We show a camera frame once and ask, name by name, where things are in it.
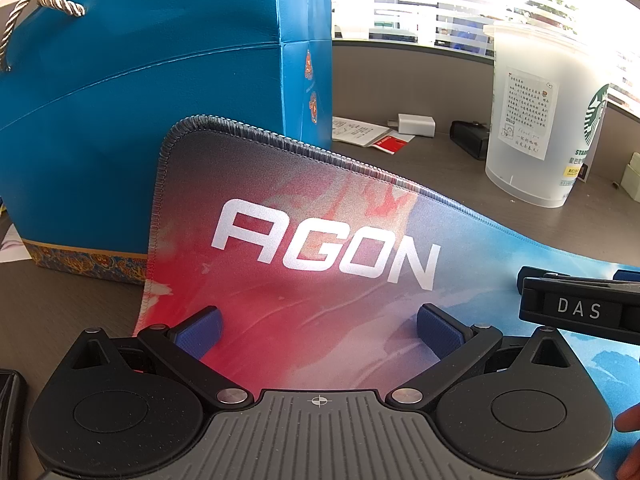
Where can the white charger plug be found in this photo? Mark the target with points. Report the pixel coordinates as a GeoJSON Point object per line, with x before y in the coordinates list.
{"type": "Point", "coordinates": [412, 124]}

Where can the white papers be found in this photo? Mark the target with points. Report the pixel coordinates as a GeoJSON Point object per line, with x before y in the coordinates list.
{"type": "Point", "coordinates": [10, 245]}

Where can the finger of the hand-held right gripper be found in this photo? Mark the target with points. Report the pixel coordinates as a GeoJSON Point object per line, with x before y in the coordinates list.
{"type": "Point", "coordinates": [629, 276]}
{"type": "Point", "coordinates": [575, 279]}

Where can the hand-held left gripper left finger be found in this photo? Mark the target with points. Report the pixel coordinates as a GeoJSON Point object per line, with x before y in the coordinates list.
{"type": "Point", "coordinates": [197, 332]}

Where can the white paper leaflet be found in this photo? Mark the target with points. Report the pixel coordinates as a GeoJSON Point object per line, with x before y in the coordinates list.
{"type": "Point", "coordinates": [352, 129]}

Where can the small white box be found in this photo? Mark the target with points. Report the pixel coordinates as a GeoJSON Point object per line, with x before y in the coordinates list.
{"type": "Point", "coordinates": [631, 172]}

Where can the red and blue mouse pad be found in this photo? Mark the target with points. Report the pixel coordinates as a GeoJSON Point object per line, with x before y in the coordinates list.
{"type": "Point", "coordinates": [300, 310]}

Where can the small black box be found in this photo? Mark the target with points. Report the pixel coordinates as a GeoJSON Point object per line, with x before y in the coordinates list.
{"type": "Point", "coordinates": [467, 139]}

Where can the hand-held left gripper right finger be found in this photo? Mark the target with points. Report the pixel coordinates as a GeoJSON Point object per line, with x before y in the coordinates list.
{"type": "Point", "coordinates": [440, 327]}

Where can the black case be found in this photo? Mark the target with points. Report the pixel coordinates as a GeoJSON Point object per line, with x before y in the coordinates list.
{"type": "Point", "coordinates": [11, 420]}

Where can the frosted plastic cup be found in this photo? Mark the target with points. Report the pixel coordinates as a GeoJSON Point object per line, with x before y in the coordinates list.
{"type": "Point", "coordinates": [550, 60]}

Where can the person's right hand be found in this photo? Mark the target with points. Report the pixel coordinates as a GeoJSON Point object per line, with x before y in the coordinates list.
{"type": "Point", "coordinates": [630, 420]}

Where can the red and white card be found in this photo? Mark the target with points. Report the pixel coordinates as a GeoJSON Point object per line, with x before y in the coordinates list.
{"type": "Point", "coordinates": [392, 143]}

